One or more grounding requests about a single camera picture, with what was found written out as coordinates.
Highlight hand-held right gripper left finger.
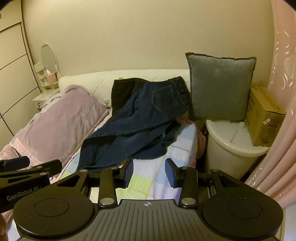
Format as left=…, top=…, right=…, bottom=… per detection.
left=57, top=159, right=134, bottom=208

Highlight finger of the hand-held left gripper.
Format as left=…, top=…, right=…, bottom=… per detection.
left=0, top=159, right=63, bottom=185
left=0, top=156, right=30, bottom=172

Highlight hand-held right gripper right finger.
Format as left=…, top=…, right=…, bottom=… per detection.
left=165, top=158, right=242, bottom=208

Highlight blue denim jeans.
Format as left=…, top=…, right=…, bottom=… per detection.
left=77, top=76, right=192, bottom=173

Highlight checked pastel bed sheet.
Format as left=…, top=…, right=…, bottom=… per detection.
left=58, top=116, right=199, bottom=202

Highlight pink bed skirt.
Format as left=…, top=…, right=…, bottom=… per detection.
left=176, top=116, right=207, bottom=160

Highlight purple and pink blanket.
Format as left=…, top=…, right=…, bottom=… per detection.
left=0, top=85, right=111, bottom=183

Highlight white round lidded bin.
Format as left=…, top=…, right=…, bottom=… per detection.
left=205, top=119, right=270, bottom=180

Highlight lavender striped cloth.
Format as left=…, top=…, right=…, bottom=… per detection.
left=42, top=95, right=61, bottom=110

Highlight white dressing table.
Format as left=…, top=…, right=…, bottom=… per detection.
left=32, top=89, right=60, bottom=110

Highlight black pants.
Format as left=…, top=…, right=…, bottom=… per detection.
left=110, top=77, right=153, bottom=116

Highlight pink storage box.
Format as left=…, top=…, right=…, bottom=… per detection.
left=46, top=72, right=58, bottom=84

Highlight white cosmetics shelf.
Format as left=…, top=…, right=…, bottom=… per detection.
left=33, top=62, right=59, bottom=90

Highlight white wardrobe doors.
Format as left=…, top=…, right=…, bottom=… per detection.
left=0, top=14, right=43, bottom=137

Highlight grey square cushion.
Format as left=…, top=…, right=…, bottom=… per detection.
left=185, top=52, right=257, bottom=121

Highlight oval mirror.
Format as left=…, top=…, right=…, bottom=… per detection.
left=41, top=44, right=63, bottom=80

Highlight brown cardboard box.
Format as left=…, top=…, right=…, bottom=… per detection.
left=245, top=85, right=286, bottom=147

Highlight pink patterned curtain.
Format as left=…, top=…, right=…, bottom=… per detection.
left=240, top=0, right=296, bottom=209

